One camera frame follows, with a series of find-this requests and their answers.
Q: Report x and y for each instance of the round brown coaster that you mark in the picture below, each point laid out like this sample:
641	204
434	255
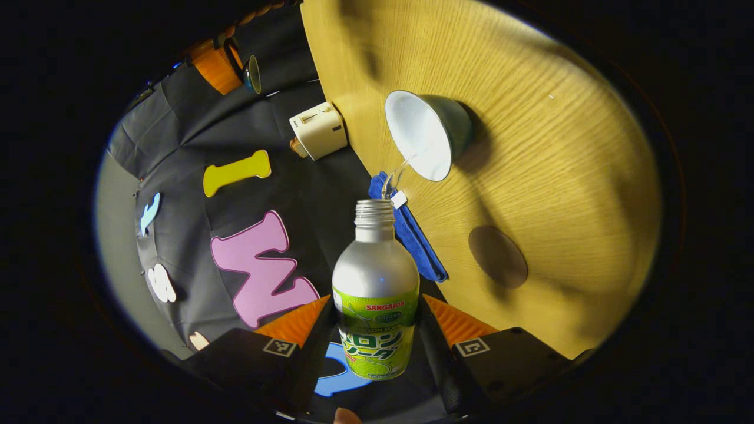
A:
498	257

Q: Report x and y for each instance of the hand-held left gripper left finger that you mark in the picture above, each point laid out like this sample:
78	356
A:
312	359

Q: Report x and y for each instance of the toast slice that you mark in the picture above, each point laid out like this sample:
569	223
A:
297	148

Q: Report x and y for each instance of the silver green label water bottle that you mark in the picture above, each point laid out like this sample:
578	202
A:
376	277

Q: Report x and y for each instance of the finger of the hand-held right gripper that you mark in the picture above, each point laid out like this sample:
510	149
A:
217	66

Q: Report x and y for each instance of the clear water stream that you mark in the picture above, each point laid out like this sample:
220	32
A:
397	174

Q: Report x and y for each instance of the teal teacup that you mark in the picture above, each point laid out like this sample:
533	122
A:
427	135

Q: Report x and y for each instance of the teal teacup lid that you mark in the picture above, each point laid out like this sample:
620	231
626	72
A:
253	74

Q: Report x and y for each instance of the black backdrop cloth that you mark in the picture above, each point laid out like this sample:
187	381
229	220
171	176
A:
194	153

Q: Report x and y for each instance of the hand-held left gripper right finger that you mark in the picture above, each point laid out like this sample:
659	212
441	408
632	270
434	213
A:
436	359

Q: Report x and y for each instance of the blue folded towel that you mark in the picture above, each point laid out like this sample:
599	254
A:
415	244

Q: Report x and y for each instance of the white toaster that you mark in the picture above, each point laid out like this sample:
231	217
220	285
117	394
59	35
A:
321	131

